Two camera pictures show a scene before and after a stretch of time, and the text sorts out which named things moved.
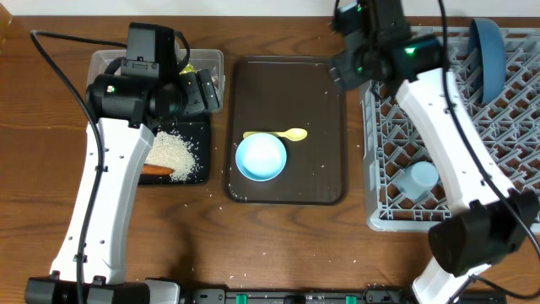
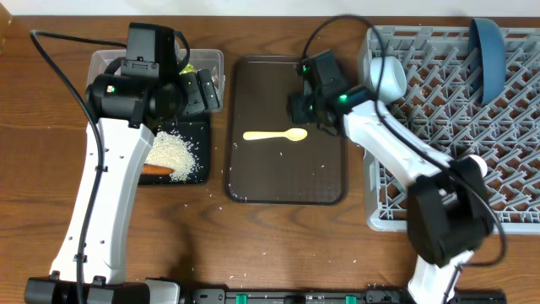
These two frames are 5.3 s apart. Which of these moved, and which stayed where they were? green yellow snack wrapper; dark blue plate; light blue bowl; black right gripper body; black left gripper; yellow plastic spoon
Moved: black right gripper body; light blue bowl
Stayed: black left gripper; green yellow snack wrapper; dark blue plate; yellow plastic spoon
